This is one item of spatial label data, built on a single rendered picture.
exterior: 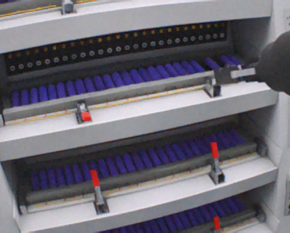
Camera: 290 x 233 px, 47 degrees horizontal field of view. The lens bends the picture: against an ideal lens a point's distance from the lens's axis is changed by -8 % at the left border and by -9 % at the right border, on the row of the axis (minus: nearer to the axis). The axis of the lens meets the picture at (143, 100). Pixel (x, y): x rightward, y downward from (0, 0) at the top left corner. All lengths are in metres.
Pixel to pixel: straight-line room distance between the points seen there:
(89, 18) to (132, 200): 0.38
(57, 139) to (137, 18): 0.26
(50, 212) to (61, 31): 0.38
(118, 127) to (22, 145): 0.19
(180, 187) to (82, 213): 0.22
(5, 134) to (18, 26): 0.20
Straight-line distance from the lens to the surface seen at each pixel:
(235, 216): 0.97
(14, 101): 0.74
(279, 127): 0.84
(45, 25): 0.63
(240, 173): 0.84
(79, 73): 0.80
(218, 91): 0.74
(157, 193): 0.78
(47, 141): 0.67
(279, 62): 0.45
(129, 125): 0.68
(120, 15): 0.65
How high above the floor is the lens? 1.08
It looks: 14 degrees down
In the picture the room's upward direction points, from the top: 7 degrees counter-clockwise
